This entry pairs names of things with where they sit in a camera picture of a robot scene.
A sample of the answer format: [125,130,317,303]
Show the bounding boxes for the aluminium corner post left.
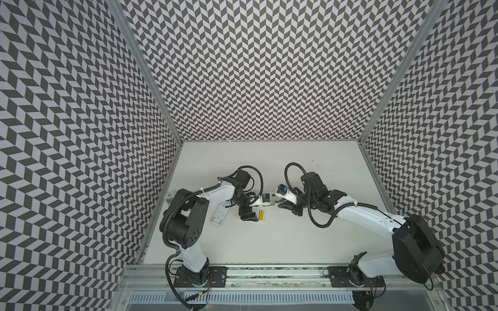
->
[106,0,183,145]

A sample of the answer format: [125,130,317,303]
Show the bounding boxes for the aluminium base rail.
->
[113,264,443,299]

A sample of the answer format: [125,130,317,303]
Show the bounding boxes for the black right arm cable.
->
[283,162,378,229]

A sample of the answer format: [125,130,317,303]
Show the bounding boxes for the aluminium corner post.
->
[359,0,448,145]
[106,0,183,145]

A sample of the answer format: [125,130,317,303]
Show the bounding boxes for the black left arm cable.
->
[215,165,265,205]

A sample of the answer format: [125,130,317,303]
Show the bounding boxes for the aluminium corner post right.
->
[359,0,448,145]

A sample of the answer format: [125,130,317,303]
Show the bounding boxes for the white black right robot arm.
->
[276,172,446,287]

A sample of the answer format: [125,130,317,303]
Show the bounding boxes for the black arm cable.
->
[283,162,378,229]
[215,165,265,205]

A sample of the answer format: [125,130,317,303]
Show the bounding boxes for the white remote green buttons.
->
[254,209,266,222]

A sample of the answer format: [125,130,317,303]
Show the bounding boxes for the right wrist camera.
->
[275,184,298,204]

